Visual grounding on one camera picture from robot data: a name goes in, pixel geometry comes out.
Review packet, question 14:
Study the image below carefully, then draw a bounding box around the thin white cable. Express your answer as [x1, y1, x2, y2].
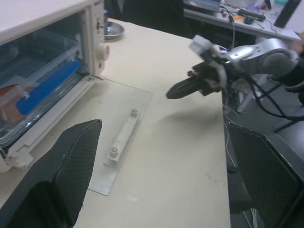
[222, 105, 238, 168]

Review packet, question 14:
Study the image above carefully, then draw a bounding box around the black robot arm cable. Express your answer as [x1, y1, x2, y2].
[246, 75, 304, 133]

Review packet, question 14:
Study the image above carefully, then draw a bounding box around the clear food container blue lid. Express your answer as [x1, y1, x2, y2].
[0, 55, 83, 144]

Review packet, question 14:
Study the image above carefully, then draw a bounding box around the glass oven door with handle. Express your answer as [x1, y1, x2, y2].
[87, 75, 154, 197]

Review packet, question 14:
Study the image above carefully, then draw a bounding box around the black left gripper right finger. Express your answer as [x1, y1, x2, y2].
[228, 122, 304, 228]

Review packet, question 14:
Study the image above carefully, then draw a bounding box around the white oven knob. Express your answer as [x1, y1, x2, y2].
[96, 43, 111, 62]

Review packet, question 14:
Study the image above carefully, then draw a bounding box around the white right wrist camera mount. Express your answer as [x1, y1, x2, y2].
[189, 35, 228, 90]

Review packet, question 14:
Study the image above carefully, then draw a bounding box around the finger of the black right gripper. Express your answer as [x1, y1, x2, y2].
[165, 76, 204, 96]
[165, 84, 205, 100]

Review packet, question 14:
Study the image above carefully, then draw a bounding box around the round metal bowl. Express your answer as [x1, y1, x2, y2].
[104, 20, 125, 41]

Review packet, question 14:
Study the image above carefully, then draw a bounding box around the grey cluttered desk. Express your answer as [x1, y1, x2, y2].
[184, 0, 301, 41]

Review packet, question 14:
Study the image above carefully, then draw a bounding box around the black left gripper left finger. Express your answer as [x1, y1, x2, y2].
[0, 119, 103, 228]

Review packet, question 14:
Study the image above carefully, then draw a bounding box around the white toaster oven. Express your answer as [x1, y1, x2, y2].
[0, 0, 111, 173]

